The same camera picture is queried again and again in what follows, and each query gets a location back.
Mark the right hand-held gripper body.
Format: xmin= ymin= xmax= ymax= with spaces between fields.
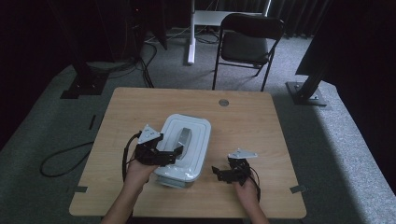
xmin=228 ymin=147 xmax=259 ymax=185

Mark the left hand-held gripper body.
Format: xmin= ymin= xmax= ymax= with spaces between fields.
xmin=134 ymin=123 xmax=164 ymax=166

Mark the clear plastic storage box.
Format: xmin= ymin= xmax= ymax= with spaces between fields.
xmin=155 ymin=174 xmax=195 ymax=189

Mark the person's left hand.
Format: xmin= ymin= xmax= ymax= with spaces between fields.
xmin=124 ymin=152 xmax=161 ymax=191

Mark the person's right hand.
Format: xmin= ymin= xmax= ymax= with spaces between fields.
xmin=233 ymin=178 xmax=261 ymax=206

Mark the black metal stand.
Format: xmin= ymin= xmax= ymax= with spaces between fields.
xmin=285 ymin=62 xmax=328 ymax=107
xmin=60 ymin=59 xmax=110 ymax=100

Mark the black folding chair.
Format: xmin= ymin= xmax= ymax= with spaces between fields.
xmin=212 ymin=12 xmax=286 ymax=92

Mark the dark curtain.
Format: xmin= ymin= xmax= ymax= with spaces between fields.
xmin=270 ymin=0 xmax=331 ymax=38

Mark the left hand-held gripper cable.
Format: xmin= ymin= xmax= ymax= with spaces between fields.
xmin=121 ymin=132 xmax=143 ymax=183

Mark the hand-held gripper cable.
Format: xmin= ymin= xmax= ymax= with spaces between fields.
xmin=121 ymin=132 xmax=143 ymax=183
xmin=247 ymin=167 xmax=262 ymax=203

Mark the right hand-held gripper cable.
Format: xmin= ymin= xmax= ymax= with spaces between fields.
xmin=247 ymin=167 xmax=262 ymax=203

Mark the floor cable bundle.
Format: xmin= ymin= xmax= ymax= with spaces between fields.
xmin=87 ymin=40 xmax=157 ymax=89

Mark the looped black floor cable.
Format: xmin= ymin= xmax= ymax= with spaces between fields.
xmin=39 ymin=141 xmax=95 ymax=178

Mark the white desk frame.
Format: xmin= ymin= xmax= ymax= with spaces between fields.
xmin=186 ymin=0 xmax=273 ymax=65

